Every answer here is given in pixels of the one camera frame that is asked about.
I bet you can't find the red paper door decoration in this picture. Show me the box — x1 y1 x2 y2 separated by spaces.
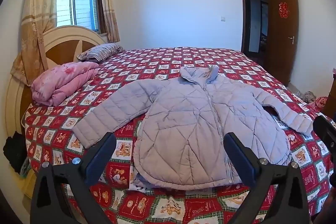
278 2 289 18

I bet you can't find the cream and wood headboard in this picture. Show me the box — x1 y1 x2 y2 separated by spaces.
6 25 107 140

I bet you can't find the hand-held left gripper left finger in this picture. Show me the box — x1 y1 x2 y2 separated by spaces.
30 132 117 224

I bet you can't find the brown wooden door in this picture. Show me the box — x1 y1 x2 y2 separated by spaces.
268 0 300 85

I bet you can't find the dark cloth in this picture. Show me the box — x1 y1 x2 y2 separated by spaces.
3 132 28 174

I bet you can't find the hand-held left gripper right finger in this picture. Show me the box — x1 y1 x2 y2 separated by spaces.
223 132 310 224

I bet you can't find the pink folded blanket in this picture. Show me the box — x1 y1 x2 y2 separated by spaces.
31 61 100 107

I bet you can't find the red printed bear bedspread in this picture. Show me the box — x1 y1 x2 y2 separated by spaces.
25 47 336 224

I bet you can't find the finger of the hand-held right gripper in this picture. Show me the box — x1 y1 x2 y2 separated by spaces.
313 115 336 155

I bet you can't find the lilac quilted puffer jacket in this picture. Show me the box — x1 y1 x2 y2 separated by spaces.
71 64 314 191

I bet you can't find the wooden cabinet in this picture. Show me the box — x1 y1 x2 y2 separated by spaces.
322 80 336 117

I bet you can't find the pile of clothes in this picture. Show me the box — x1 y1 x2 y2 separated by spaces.
301 91 317 104

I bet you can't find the dark door frame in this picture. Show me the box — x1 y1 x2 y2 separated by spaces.
240 0 275 60

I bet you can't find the striped pillow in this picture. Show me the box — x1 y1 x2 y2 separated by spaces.
77 43 125 62

